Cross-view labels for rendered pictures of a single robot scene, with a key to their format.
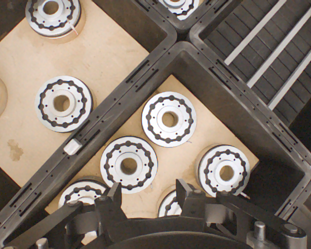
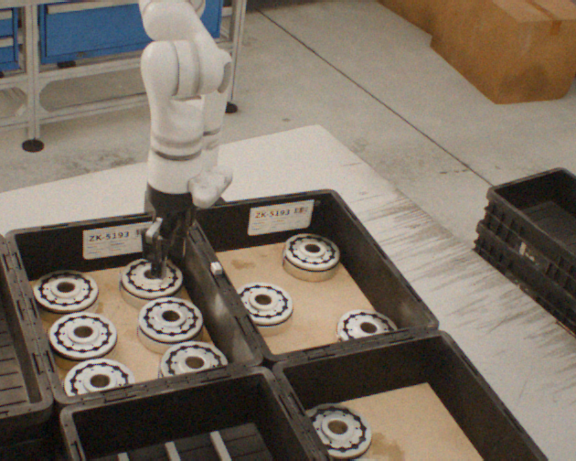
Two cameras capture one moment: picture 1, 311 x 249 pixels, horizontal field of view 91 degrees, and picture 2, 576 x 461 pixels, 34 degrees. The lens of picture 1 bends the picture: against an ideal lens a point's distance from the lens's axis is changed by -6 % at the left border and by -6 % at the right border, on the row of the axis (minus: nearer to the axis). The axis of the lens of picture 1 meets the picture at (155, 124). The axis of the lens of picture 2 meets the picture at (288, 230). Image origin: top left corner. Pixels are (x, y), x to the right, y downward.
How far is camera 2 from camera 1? 131 cm
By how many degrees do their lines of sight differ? 60
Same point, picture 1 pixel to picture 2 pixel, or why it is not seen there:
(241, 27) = not seen: outside the picture
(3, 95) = (301, 274)
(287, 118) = not seen: outside the picture
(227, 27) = not seen: outside the picture
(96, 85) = (270, 341)
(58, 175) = (201, 255)
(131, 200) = (128, 316)
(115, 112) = (226, 300)
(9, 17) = (379, 303)
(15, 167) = (226, 259)
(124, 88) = (242, 311)
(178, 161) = (139, 368)
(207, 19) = (274, 387)
